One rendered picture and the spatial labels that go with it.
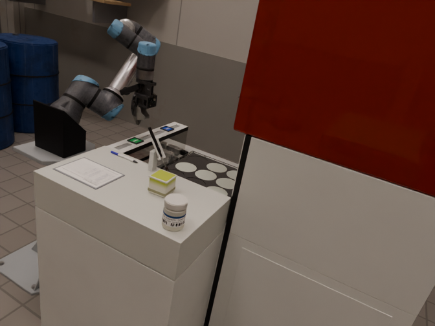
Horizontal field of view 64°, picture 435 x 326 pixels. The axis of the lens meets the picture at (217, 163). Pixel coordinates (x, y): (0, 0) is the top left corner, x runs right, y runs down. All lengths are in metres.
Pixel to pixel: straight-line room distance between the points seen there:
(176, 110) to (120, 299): 3.18
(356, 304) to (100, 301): 0.92
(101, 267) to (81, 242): 0.11
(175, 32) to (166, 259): 3.36
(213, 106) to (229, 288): 2.75
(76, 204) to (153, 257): 0.33
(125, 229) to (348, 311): 0.82
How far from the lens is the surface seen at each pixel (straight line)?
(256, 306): 1.52
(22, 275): 2.39
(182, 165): 1.64
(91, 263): 1.37
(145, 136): 1.77
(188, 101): 4.16
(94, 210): 1.22
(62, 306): 1.66
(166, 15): 4.27
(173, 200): 1.05
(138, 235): 1.14
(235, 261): 1.44
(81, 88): 1.84
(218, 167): 1.68
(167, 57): 4.26
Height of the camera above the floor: 1.61
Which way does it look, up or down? 24 degrees down
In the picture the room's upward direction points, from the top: 11 degrees clockwise
